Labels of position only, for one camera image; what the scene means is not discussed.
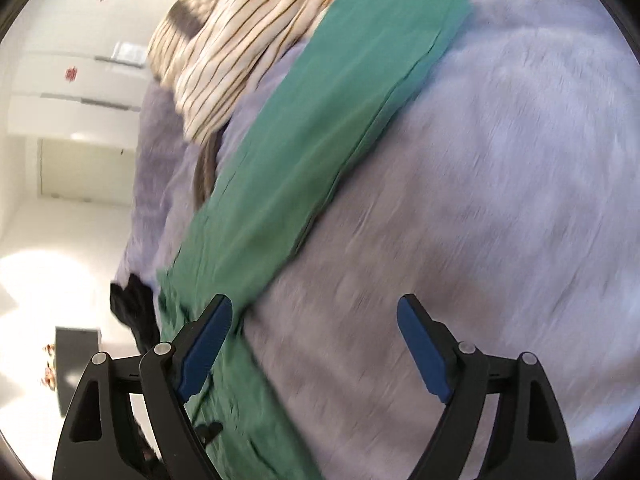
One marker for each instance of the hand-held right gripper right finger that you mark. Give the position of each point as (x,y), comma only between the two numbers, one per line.
(424,352)

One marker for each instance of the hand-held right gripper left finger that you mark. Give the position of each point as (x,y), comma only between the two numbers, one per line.
(207,342)

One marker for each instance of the green pants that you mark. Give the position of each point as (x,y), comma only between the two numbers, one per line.
(310,160)

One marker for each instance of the black cloth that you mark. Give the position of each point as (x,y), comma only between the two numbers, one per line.
(135,310)

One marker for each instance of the grey box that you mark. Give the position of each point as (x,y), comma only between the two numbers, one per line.
(77,365)

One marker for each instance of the cream striped cloth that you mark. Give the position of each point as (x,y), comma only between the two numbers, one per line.
(235,50)

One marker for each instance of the white wardrobe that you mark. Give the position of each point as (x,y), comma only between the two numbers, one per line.
(65,30)

